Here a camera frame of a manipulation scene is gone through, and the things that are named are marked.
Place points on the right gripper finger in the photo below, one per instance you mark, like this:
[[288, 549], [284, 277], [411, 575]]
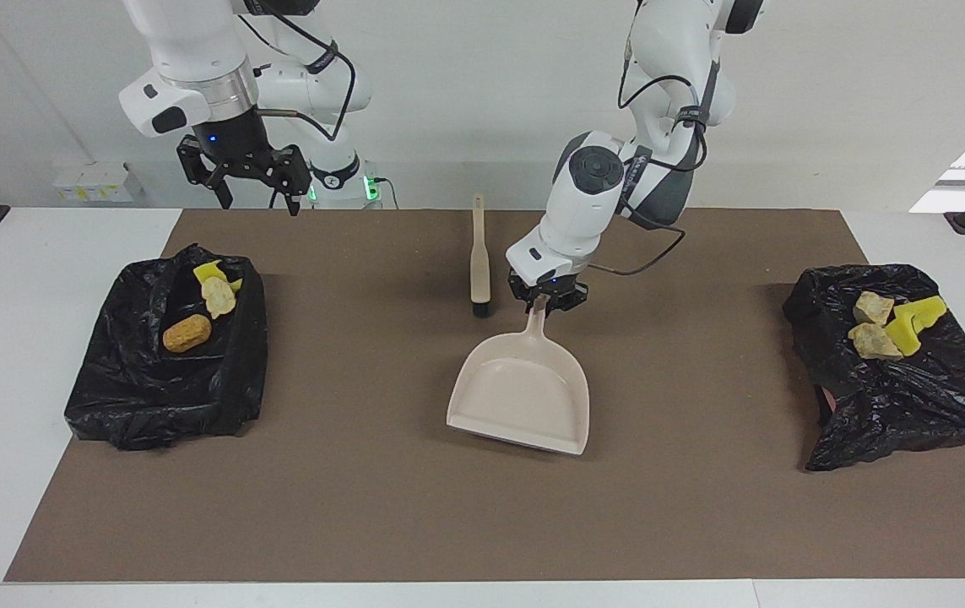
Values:
[[224, 187], [294, 194]]

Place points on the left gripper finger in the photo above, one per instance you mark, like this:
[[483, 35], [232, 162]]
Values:
[[556, 305], [529, 305]]

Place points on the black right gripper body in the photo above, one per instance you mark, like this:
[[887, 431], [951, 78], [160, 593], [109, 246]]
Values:
[[233, 139]]

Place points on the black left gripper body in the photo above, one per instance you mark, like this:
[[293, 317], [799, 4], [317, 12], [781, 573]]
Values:
[[558, 290]]

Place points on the beige plastic dustpan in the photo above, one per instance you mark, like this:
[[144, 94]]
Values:
[[524, 397]]

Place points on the pale foam chunk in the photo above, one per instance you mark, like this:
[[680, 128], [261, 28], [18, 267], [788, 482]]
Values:
[[217, 295], [873, 307], [870, 342]]

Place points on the brown foam nugget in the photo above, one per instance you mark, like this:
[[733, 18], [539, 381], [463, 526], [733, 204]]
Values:
[[187, 333]]

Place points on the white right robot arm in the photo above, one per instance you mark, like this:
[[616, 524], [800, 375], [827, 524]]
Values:
[[195, 51]]

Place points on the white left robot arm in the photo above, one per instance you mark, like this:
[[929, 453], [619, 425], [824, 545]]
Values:
[[583, 203]]

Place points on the black trash bag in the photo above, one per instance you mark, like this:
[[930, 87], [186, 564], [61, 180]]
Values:
[[136, 388], [896, 405]]

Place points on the pink bin under bag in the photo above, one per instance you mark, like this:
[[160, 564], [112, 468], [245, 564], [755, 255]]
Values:
[[824, 398]]

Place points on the white power strip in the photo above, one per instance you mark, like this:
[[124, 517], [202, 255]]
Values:
[[98, 181]]

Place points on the brown table mat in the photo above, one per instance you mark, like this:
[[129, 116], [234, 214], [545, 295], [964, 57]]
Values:
[[364, 507]]

